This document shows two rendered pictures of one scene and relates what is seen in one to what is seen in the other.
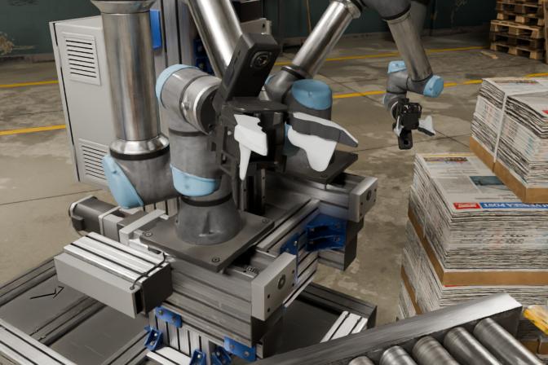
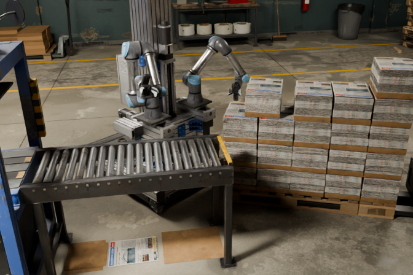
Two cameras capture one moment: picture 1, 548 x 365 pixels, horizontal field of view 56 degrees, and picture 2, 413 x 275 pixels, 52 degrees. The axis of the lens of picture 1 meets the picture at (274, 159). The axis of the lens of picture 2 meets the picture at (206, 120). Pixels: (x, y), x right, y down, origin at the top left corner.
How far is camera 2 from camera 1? 2.47 m
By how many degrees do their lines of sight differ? 11
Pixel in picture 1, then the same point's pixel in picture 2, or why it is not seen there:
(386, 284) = not seen: hidden behind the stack
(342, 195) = (201, 113)
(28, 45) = (106, 35)
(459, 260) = (227, 132)
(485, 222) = (233, 121)
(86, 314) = not seen: hidden behind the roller
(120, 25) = (130, 64)
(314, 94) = (193, 80)
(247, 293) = (159, 132)
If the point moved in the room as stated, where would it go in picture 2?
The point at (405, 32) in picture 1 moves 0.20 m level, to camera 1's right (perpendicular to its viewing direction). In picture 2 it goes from (230, 59) to (252, 61)
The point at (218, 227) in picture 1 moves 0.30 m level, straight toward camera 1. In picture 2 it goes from (153, 115) to (146, 130)
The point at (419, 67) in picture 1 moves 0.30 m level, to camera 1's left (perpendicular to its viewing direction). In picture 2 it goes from (238, 71) to (206, 70)
